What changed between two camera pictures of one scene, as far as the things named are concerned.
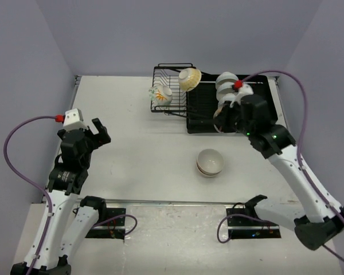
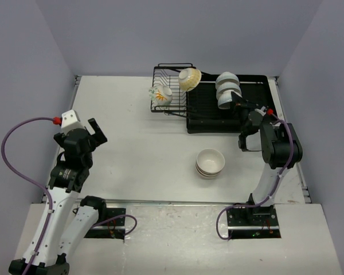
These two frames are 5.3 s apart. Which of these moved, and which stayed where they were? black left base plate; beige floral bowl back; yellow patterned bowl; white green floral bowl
Moved: beige floral bowl back
Stayed: white green floral bowl; black left base plate; yellow patterned bowl
